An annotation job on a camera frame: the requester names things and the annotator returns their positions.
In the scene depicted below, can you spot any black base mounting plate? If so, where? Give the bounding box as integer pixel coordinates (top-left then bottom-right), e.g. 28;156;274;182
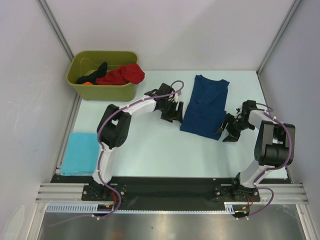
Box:
50;175;261;210

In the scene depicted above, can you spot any left aluminium corner post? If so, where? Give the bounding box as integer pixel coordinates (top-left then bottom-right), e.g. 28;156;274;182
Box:
36;0;74;61

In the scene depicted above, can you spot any aluminium corner post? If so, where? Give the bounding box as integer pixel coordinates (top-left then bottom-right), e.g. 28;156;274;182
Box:
36;0;74;61
256;0;303;76

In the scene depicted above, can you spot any navy blue t shirt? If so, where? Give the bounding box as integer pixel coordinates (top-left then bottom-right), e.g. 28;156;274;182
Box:
180;75;230;141

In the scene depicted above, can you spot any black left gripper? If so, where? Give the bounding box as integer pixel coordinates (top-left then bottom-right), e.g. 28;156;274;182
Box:
159;100;183;124

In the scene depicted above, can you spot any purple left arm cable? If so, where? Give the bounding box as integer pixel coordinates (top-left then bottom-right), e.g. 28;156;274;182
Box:
48;79;186;226

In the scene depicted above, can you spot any aluminium frame rail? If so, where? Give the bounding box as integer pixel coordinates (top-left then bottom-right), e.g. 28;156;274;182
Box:
36;183;309;205

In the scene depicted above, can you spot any olive green plastic bin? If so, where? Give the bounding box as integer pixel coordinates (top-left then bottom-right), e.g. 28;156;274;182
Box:
66;50;138;102

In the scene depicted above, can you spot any right aluminium corner post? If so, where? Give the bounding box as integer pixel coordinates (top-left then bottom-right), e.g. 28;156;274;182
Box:
256;0;303;76

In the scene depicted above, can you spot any folded turquoise t shirt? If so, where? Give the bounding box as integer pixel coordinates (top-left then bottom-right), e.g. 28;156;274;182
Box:
60;132;100;176

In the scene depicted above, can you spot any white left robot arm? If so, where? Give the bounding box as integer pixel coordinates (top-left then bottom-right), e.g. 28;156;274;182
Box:
89;80;184;200

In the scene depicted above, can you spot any white slotted cable duct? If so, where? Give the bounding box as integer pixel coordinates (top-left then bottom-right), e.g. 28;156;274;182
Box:
46;203;249;215

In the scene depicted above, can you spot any black garment in bin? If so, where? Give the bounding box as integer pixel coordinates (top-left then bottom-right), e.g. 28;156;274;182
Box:
76;62;108;85

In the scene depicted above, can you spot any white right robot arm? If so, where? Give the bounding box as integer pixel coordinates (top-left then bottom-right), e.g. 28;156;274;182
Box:
214;100;296;202

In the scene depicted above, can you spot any red t shirt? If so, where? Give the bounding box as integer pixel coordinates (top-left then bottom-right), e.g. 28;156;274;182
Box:
95;63;145;86

